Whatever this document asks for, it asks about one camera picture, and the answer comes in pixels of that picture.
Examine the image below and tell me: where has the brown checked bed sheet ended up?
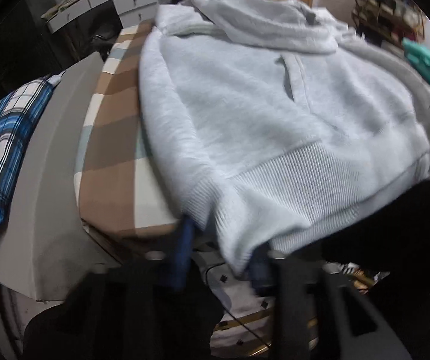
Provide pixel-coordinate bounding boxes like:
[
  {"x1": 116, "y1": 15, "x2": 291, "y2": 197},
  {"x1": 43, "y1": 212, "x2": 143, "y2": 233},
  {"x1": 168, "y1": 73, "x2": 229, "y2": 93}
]
[{"x1": 74, "y1": 19, "x2": 177, "y2": 239}]

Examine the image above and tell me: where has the white grey dressing table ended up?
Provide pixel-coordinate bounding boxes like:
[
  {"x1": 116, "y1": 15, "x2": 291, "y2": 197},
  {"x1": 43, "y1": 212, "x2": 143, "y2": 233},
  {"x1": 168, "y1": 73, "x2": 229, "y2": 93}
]
[{"x1": 47, "y1": 0, "x2": 159, "y2": 33}]

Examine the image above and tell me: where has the light grey hoodie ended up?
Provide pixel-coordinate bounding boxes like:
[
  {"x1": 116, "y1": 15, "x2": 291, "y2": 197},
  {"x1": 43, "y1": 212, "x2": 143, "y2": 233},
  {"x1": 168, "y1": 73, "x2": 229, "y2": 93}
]
[{"x1": 138, "y1": 0, "x2": 430, "y2": 275}]

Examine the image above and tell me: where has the grey mattress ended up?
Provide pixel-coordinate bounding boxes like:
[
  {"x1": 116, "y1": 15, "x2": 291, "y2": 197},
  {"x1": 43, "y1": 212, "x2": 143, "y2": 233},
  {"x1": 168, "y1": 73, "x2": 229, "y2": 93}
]
[{"x1": 0, "y1": 53, "x2": 116, "y2": 302}]

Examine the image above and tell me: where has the blue white plaid pillow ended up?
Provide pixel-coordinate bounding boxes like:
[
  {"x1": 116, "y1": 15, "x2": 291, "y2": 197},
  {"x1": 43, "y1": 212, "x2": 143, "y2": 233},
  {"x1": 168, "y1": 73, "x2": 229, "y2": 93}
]
[{"x1": 0, "y1": 74, "x2": 63, "y2": 228}]

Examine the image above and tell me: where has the shoe rack with shoes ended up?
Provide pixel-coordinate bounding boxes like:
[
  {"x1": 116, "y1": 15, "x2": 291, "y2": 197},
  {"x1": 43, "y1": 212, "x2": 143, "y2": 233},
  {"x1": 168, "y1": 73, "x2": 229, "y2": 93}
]
[{"x1": 352, "y1": 0, "x2": 426, "y2": 47}]

